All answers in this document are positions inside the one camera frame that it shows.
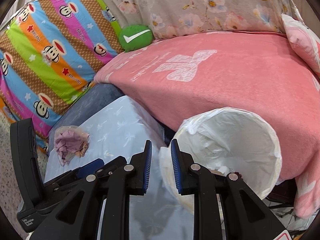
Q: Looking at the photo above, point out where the pink heart pillow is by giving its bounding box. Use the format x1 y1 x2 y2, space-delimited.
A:
281 14 320 77

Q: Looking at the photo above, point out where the colourful monkey print pillow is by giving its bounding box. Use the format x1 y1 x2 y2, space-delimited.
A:
1 0 122 152

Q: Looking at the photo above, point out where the light blue palm cloth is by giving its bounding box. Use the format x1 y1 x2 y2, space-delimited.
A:
43 95 196 240

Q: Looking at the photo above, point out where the pink fleece blanket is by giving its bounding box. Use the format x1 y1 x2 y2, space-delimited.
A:
94 31 319 219

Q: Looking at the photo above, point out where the purple bag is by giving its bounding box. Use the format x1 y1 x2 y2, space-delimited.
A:
54 126 89 166

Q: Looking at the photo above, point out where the grey floral blanket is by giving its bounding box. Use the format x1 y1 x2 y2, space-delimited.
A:
104 0 300 39

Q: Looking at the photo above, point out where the white lined trash bin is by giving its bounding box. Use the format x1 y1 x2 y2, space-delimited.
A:
174 107 282 199

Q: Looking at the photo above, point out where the dark blue cushion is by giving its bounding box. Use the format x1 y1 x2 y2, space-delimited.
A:
48 83 124 152

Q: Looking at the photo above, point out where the green checkmark cushion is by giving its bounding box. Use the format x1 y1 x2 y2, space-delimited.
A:
118 24 153 52

